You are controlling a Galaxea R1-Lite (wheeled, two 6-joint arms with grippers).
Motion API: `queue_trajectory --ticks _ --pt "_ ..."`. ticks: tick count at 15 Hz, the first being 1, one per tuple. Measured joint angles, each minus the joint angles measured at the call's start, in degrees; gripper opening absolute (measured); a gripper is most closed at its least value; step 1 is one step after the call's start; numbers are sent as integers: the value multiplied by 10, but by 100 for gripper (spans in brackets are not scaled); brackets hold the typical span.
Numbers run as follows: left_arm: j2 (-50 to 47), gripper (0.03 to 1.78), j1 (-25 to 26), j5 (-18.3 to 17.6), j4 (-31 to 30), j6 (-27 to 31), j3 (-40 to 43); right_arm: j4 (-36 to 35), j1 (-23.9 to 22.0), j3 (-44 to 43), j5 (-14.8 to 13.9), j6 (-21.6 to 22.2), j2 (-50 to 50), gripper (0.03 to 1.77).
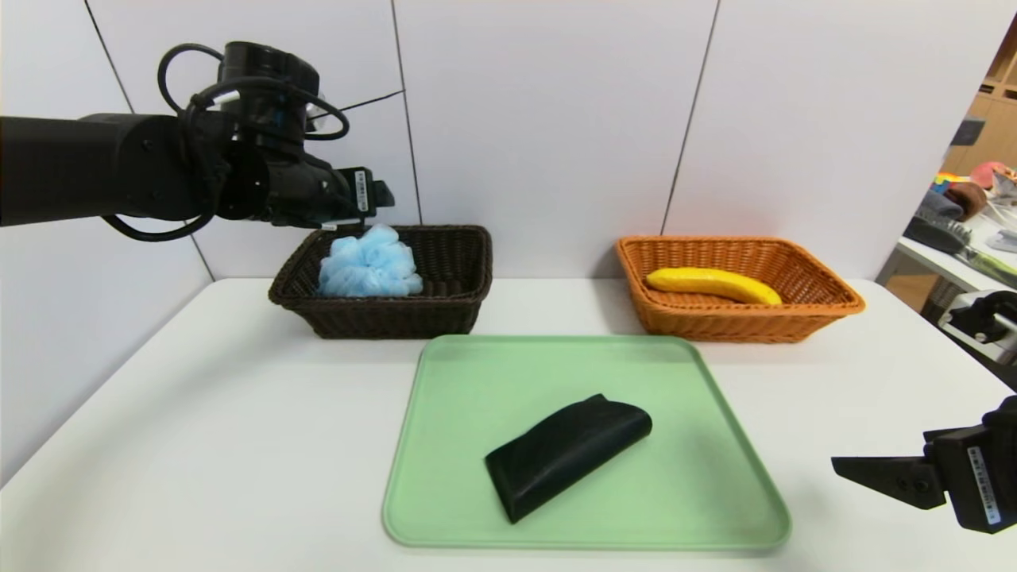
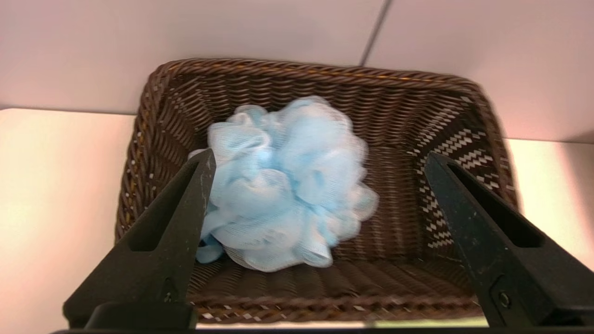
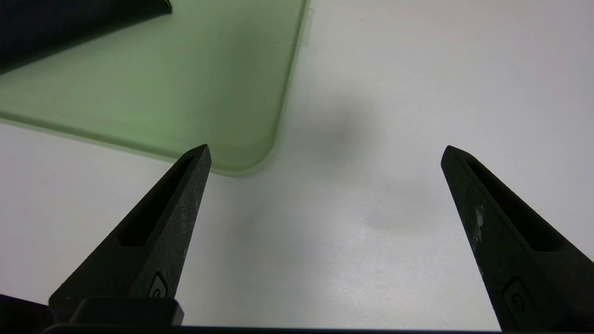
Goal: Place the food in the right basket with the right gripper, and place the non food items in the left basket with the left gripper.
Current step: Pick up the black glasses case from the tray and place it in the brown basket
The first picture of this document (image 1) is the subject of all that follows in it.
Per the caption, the dark brown wicker basket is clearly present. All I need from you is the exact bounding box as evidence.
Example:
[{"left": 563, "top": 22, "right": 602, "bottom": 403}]
[{"left": 269, "top": 225, "right": 493, "bottom": 341}]

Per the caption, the black glasses case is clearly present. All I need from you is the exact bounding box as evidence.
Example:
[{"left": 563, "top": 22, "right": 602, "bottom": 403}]
[{"left": 485, "top": 394, "right": 653, "bottom": 524}]

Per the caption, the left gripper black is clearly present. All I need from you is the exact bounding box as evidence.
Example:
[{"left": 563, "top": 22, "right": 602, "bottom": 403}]
[{"left": 300, "top": 152, "right": 395, "bottom": 227}]

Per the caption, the orange wicker basket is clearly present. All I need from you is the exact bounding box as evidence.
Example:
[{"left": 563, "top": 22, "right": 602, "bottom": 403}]
[{"left": 616, "top": 236, "right": 867, "bottom": 345}]

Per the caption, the wooden shelf unit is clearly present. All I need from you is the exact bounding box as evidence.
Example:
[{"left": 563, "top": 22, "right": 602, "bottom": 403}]
[{"left": 942, "top": 14, "right": 1017, "bottom": 177}]

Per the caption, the brown round plush item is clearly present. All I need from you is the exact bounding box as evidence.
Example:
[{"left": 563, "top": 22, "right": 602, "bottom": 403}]
[{"left": 945, "top": 182, "right": 988, "bottom": 222}]

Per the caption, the light blue mesh bath loofah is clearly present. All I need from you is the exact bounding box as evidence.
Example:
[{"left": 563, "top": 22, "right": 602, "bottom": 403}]
[{"left": 318, "top": 223, "right": 423, "bottom": 299}]

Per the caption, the light green plastic tray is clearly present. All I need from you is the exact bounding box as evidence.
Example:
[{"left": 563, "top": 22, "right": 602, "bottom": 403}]
[{"left": 381, "top": 334, "right": 793, "bottom": 551}]

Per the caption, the thin black left arm cable loop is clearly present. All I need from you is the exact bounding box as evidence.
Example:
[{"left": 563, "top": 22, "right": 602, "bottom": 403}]
[{"left": 157, "top": 43, "right": 231, "bottom": 112}]

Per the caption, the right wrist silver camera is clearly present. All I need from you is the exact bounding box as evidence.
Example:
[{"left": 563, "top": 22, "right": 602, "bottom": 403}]
[{"left": 940, "top": 290, "right": 1017, "bottom": 365}]

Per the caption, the thick black left camera cable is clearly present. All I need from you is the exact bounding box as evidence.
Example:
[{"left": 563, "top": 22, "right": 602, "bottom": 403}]
[{"left": 187, "top": 75, "right": 351, "bottom": 142}]

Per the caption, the dark gray folded cloth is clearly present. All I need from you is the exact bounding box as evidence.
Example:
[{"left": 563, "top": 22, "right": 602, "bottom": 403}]
[{"left": 914, "top": 191, "right": 964, "bottom": 226}]

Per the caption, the green and black tool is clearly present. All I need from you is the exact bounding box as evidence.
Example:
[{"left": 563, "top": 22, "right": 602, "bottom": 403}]
[{"left": 957, "top": 246, "right": 1017, "bottom": 291}]

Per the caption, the yellow banana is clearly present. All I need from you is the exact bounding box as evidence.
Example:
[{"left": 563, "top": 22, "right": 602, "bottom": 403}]
[{"left": 644, "top": 267, "right": 784, "bottom": 306}]

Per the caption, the white side table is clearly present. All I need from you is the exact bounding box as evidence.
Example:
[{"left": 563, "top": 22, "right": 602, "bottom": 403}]
[{"left": 896, "top": 208, "right": 1017, "bottom": 312}]

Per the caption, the black hair brush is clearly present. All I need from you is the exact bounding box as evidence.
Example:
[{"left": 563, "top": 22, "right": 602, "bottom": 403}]
[{"left": 903, "top": 216, "right": 972, "bottom": 257}]

